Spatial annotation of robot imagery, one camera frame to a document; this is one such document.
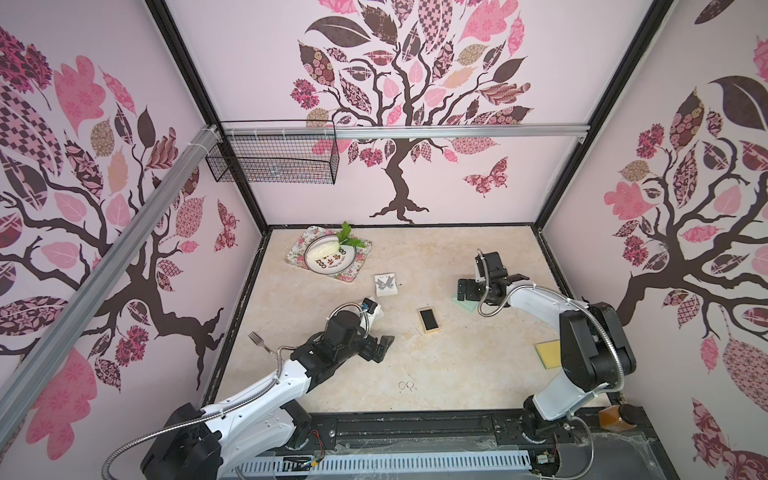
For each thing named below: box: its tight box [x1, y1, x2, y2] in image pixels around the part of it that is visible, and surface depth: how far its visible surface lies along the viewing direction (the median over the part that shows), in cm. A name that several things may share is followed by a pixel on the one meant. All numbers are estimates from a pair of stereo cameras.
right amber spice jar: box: [598, 404, 647, 432], surface depth 76 cm
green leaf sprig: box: [336, 221, 366, 248], surface depth 116 cm
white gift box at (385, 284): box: [374, 272, 398, 297], surface depth 100 cm
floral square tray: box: [355, 242, 373, 266], surface depth 113 cm
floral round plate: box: [304, 234, 357, 275], surface depth 110 cm
